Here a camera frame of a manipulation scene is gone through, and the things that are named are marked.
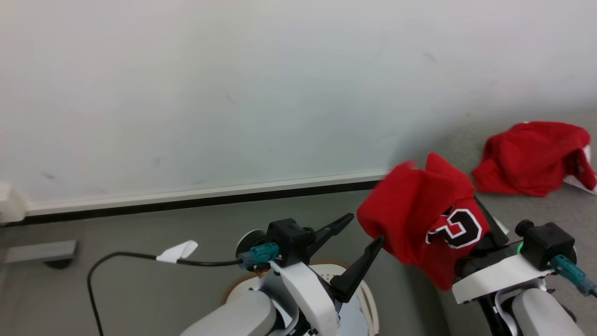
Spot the teal left camera connector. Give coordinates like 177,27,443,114
236,242,281,270

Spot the thin black camera cable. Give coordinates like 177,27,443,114
87,251,243,336

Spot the white laundry basket brown rim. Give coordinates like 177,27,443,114
221,259,381,336

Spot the red jersey with number print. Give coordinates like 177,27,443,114
356,152,492,291

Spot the teal camera connector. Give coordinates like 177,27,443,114
236,242,281,270
551,255,597,298

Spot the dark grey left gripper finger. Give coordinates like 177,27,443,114
305,213,355,258
330,236,386,303

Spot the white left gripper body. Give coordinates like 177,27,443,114
269,260,342,336

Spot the white paper cable tag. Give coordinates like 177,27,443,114
156,240,199,264

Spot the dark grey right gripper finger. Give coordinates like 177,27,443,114
473,196,510,247

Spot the red garment with white trim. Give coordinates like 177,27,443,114
472,121,597,198

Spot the grey fabric sofa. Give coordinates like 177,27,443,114
391,111,597,336

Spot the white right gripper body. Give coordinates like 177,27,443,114
451,236,556,305

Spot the white black baseboard strip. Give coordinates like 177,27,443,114
0,170,391,228

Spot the teal right camera connector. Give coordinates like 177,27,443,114
551,255,597,298

